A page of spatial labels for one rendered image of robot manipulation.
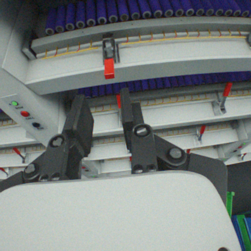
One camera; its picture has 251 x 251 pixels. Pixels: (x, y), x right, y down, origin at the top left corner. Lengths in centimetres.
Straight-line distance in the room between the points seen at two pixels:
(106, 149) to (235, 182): 95
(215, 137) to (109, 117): 43
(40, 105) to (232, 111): 49
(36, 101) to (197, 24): 33
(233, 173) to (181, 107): 90
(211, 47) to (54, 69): 28
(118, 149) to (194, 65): 39
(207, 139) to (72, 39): 55
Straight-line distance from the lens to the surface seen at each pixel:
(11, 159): 77
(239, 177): 125
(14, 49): 30
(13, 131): 53
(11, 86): 32
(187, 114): 41
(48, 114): 35
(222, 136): 65
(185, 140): 58
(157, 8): 31
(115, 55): 23
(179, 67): 27
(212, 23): 31
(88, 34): 27
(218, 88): 46
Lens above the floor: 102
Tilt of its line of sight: 56 degrees down
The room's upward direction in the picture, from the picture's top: 10 degrees counter-clockwise
